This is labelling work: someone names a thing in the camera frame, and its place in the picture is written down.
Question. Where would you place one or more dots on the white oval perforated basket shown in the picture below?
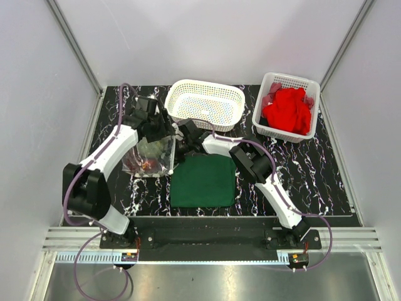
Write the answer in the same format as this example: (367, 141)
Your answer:
(206, 102)

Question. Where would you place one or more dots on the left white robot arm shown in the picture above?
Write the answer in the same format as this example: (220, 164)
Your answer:
(85, 185)

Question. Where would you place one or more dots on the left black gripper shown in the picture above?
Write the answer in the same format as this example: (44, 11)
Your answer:
(166, 129)

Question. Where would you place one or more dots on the folded green cloth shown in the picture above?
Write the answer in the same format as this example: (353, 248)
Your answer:
(203, 182)

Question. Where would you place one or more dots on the pink cloth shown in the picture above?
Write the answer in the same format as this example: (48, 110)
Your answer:
(275, 87)

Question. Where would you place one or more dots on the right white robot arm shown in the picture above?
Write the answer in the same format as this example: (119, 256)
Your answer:
(255, 165)

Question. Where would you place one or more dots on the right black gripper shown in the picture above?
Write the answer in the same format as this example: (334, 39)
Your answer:
(178, 157)

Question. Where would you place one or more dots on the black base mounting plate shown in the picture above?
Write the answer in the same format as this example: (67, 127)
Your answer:
(208, 239)

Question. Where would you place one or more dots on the red cloth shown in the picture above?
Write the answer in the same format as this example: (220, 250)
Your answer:
(288, 113)

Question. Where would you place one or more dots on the clear zip top bag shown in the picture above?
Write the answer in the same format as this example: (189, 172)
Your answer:
(150, 159)

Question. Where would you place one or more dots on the white rectangular perforated basket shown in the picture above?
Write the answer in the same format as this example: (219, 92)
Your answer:
(312, 89)

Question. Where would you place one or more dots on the green fake melon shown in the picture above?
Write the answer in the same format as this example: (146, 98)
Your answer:
(152, 149)

